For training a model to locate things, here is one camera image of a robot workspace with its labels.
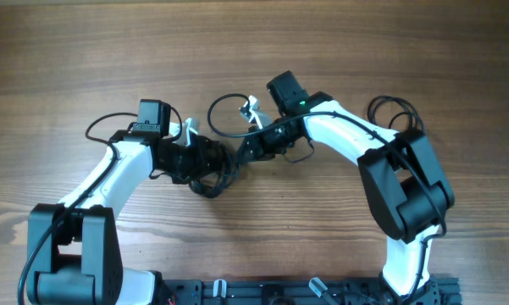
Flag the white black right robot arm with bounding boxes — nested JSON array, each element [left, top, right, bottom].
[[238, 71, 455, 303]]

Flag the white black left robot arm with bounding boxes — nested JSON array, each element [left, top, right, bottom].
[[17, 99, 233, 304]]

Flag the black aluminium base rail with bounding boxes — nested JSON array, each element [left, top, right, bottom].
[[153, 276, 463, 305]]

